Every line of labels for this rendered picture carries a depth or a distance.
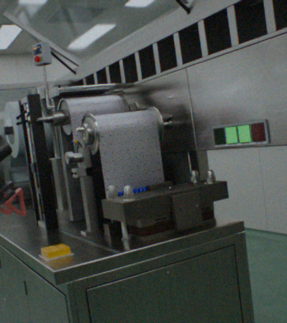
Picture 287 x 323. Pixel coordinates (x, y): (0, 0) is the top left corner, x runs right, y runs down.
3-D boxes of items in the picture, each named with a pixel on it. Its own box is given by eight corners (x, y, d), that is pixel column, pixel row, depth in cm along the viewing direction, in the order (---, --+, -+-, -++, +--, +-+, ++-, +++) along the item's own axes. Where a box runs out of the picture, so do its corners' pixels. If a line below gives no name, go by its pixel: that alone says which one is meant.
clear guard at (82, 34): (2, 12, 224) (3, 11, 224) (81, 65, 245) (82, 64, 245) (69, -98, 132) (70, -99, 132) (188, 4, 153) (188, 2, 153)
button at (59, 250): (41, 255, 131) (40, 248, 131) (63, 250, 134) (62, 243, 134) (48, 260, 125) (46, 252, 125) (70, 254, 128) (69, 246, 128)
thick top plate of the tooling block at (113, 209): (103, 217, 144) (101, 199, 144) (200, 195, 163) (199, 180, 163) (125, 223, 130) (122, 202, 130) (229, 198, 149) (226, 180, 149)
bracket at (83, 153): (79, 234, 157) (67, 149, 155) (96, 230, 160) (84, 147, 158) (84, 236, 152) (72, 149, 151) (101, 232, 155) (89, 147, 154)
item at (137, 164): (106, 199, 149) (99, 146, 148) (164, 188, 160) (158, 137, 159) (106, 200, 149) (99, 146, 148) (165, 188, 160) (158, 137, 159)
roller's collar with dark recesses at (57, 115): (50, 127, 175) (48, 111, 175) (64, 125, 178) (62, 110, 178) (55, 125, 169) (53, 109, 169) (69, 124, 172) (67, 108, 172)
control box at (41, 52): (31, 65, 200) (28, 44, 199) (42, 66, 205) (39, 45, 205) (41, 62, 196) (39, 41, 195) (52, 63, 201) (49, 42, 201)
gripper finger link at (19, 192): (24, 206, 129) (6, 182, 125) (36, 207, 124) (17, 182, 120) (8, 222, 125) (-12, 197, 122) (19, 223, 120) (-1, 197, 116)
